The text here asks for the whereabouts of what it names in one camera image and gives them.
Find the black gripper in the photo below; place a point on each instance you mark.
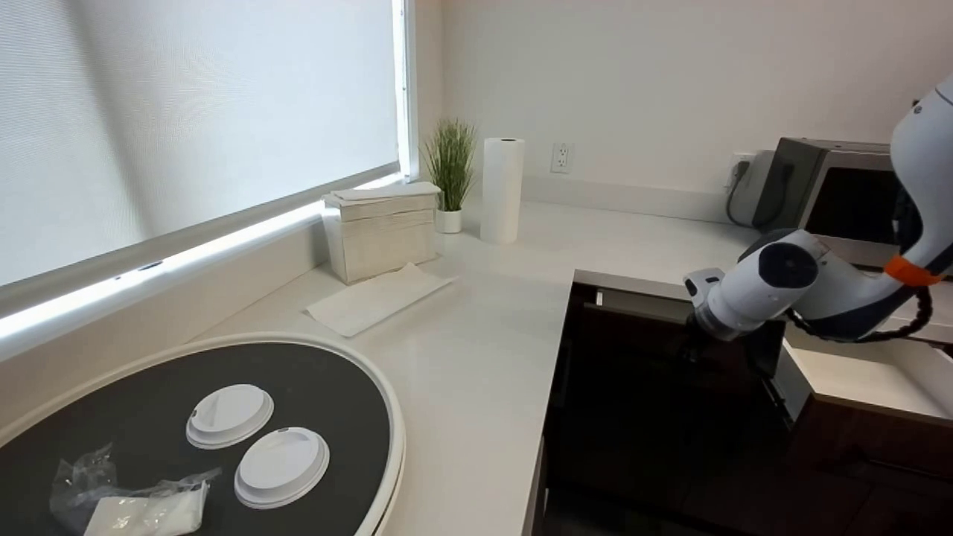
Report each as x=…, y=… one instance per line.
x=745, y=350

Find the dark wood drawer white inside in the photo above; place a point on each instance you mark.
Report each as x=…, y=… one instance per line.
x=636, y=345

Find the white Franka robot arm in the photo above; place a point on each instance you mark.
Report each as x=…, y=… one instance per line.
x=836, y=284

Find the wide open white drawer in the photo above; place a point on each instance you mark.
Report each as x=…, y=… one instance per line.
x=866, y=374

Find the grey countertop appliance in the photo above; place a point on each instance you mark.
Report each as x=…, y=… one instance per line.
x=785, y=183

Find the white paper towel roll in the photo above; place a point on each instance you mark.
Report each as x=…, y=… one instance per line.
x=501, y=187

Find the small green potted plant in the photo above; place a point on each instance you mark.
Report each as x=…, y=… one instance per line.
x=450, y=164

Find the white napkin box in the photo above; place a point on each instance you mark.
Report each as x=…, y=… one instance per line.
x=383, y=234

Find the white cup lid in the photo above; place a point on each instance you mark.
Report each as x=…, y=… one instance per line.
x=227, y=414
x=281, y=464

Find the round black tray white rim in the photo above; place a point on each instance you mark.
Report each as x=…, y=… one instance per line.
x=151, y=405

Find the white roller window blind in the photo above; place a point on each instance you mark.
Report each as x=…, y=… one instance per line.
x=197, y=100

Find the clear plastic bag white packet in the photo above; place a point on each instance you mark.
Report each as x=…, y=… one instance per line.
x=139, y=509

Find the white wall outlet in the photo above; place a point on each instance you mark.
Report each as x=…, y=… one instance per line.
x=562, y=158

